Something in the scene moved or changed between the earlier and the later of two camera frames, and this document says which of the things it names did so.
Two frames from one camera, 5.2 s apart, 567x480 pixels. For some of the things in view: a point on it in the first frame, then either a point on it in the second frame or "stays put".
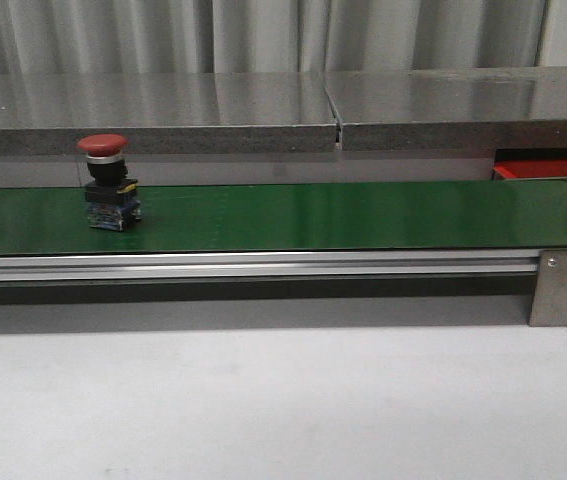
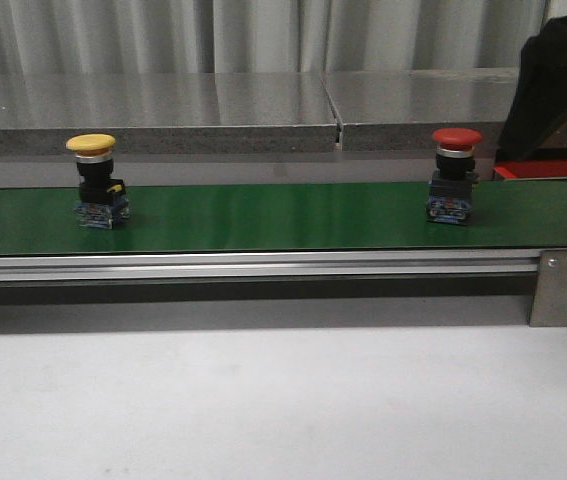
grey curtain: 19,37 stays put
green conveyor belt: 290,217 stays put
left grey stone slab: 150,112 stays put
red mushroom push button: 111,196 -> 449,197
